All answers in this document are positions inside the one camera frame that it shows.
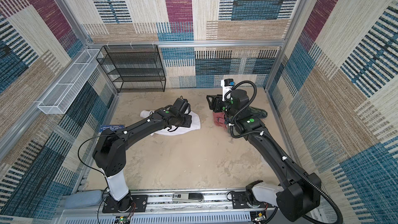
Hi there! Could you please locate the red shirt with grey cuff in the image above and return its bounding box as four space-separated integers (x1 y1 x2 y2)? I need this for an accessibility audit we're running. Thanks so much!
212 112 229 130

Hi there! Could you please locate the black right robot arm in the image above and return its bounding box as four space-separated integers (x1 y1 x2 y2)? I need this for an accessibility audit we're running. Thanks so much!
206 88 323 223

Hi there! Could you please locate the blue illustrated children's book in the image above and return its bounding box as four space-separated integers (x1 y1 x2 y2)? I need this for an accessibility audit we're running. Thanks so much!
98 125 125 133

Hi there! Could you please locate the white cloth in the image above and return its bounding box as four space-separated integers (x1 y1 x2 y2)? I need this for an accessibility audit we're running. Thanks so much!
139 109 202 136

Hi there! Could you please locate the white wire mesh wall basket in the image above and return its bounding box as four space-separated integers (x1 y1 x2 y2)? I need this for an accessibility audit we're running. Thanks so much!
37 49 100 115

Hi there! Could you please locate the blue-grey cloth bundle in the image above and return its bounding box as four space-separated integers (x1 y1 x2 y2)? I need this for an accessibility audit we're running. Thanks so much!
64 190 102 209

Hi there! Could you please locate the black wire mesh shelf rack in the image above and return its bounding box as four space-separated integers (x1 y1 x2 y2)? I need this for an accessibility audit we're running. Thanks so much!
96 45 166 93

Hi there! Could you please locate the green shirt with grey trim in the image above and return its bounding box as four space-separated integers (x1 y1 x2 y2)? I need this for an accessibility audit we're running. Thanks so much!
248 106 268 119

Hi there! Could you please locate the grey handheld controller device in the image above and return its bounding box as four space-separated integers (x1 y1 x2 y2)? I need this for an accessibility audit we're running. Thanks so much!
172 192 204 203

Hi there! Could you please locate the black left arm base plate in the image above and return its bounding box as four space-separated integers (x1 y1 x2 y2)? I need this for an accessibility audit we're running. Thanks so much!
102 195 148 214

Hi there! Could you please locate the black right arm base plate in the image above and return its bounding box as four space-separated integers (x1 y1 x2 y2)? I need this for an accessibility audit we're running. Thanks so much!
226 191 273 209

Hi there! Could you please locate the black corrugated cable conduit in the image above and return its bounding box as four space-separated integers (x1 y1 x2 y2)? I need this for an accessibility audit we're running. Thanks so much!
224 80 344 224

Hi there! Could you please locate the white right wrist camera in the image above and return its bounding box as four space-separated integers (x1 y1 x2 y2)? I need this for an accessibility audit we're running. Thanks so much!
221 78 235 102

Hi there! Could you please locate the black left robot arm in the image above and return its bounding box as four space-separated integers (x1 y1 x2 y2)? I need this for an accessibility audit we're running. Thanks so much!
92 97 191 213

